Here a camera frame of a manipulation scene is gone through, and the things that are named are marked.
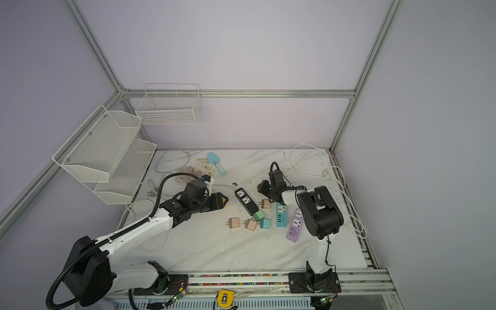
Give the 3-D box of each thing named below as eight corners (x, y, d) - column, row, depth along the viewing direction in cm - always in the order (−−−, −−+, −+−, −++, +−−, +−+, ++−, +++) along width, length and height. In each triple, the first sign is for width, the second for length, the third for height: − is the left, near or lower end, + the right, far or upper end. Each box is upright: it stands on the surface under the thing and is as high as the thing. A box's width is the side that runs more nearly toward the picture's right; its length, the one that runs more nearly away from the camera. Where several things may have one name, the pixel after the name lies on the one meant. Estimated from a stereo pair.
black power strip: (251, 216, 94) (251, 214, 92) (234, 192, 102) (233, 190, 100) (258, 211, 95) (258, 209, 93) (240, 188, 104) (240, 186, 102)
